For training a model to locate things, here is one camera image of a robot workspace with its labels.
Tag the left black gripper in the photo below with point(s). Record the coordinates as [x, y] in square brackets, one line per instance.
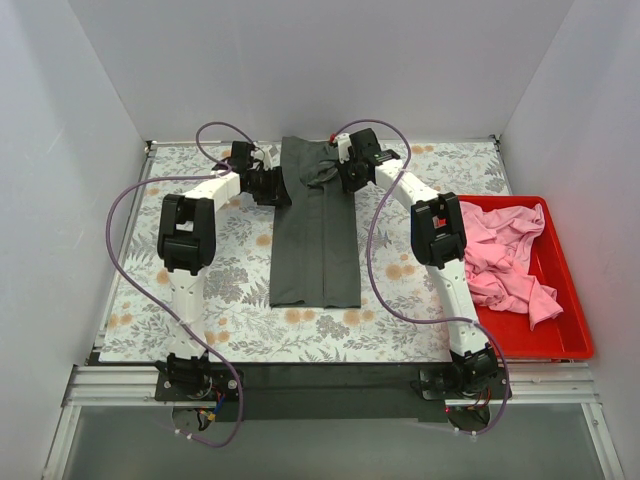
[275, 187]

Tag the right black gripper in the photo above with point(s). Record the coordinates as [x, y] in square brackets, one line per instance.
[347, 174]

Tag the dark grey t shirt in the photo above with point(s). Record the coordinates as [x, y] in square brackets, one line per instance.
[315, 255]

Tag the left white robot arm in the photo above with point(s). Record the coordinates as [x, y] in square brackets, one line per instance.
[187, 246]

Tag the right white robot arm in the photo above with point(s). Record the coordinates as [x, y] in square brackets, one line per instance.
[438, 241]

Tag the floral table mat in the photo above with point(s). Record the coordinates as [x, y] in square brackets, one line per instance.
[398, 319]

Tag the pink t shirt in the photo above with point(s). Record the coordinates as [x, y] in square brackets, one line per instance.
[498, 258]

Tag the red plastic bin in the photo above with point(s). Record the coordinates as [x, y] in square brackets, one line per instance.
[565, 337]

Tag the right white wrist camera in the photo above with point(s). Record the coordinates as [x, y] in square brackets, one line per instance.
[342, 143]

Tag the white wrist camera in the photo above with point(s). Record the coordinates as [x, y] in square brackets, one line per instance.
[342, 143]
[267, 155]

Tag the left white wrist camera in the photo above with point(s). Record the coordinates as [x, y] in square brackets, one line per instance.
[267, 155]

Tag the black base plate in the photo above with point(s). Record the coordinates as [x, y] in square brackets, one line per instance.
[321, 391]

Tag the aluminium frame rail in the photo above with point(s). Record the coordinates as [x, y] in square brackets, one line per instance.
[96, 386]

